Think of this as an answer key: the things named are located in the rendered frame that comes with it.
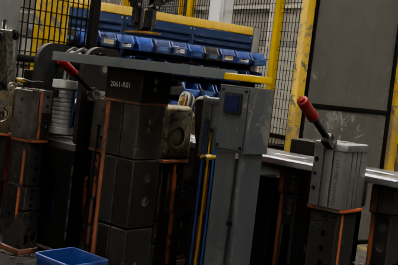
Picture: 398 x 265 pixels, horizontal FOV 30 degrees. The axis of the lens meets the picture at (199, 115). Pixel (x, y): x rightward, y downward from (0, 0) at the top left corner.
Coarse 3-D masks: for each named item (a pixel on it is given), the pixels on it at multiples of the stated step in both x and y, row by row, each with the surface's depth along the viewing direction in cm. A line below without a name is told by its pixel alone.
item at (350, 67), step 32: (320, 0) 457; (352, 0) 472; (384, 0) 490; (320, 32) 460; (352, 32) 476; (384, 32) 494; (320, 64) 464; (352, 64) 479; (384, 64) 497; (320, 96) 467; (352, 96) 483; (384, 96) 501; (288, 128) 456; (352, 128) 488; (384, 128) 504; (384, 160) 509
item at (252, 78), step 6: (228, 78) 126; (234, 78) 125; (240, 78) 124; (246, 78) 123; (252, 78) 122; (258, 78) 124; (264, 78) 125; (270, 78) 126; (240, 84) 126; (246, 84) 125; (252, 84) 126; (270, 84) 127
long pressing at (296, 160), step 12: (192, 144) 166; (264, 156) 153; (276, 156) 152; (288, 156) 162; (300, 156) 162; (312, 156) 165; (300, 168) 147; (372, 168) 154; (372, 180) 137; (384, 180) 136; (396, 180) 134
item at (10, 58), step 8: (0, 32) 199; (8, 32) 199; (16, 32) 202; (0, 40) 201; (8, 40) 200; (0, 48) 201; (8, 48) 200; (0, 56) 202; (8, 56) 200; (0, 64) 202; (8, 64) 201; (0, 72) 203; (8, 72) 201; (8, 80) 201; (0, 88) 204
